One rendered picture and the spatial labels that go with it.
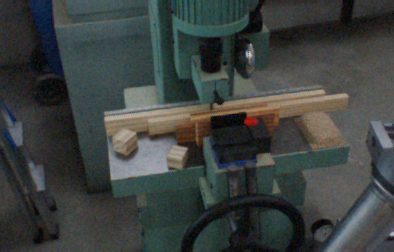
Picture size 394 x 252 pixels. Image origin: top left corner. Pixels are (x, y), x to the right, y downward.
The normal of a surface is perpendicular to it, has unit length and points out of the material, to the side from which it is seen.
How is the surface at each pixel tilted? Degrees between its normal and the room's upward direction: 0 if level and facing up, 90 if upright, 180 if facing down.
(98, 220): 0
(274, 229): 90
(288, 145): 0
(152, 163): 0
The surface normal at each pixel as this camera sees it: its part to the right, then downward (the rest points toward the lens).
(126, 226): -0.02, -0.81
